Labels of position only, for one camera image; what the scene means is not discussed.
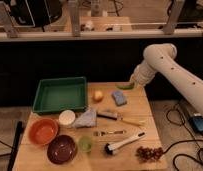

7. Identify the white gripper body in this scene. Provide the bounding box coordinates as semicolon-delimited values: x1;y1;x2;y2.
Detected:
130;65;152;86

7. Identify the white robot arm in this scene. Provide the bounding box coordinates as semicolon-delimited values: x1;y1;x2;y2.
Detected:
130;43;203;117

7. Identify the dark maroon bowl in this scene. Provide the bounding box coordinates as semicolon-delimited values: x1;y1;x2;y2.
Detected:
47;135;77;164

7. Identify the red orange bowl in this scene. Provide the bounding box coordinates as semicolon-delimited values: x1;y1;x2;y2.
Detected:
28;118;59;146

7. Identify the blue sponge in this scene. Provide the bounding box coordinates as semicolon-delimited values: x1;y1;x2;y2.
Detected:
112;91;127;106

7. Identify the yellow apple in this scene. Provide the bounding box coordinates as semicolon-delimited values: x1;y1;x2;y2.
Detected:
93;90;104;102

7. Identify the grey blue cloth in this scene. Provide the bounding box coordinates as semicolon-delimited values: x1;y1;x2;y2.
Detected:
73;108;97;128

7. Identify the metal fork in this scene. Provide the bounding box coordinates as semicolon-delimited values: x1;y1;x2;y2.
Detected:
93;130;126;136

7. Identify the blue device on floor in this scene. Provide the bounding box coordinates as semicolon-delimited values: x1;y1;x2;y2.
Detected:
190;116;203;133

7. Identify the small green cup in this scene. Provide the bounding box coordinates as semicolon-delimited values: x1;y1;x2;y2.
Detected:
78;136;93;152

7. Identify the green plastic tray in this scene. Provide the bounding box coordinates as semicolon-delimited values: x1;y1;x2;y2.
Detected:
33;77;88;115

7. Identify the yellow handled knife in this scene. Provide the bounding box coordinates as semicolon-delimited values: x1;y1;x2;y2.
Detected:
97;113;145;126

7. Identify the white handled black brush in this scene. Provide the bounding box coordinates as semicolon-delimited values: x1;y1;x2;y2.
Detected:
104;132;145;155

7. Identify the black cable on floor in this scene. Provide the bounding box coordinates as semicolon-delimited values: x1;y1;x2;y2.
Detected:
163;101;203;171

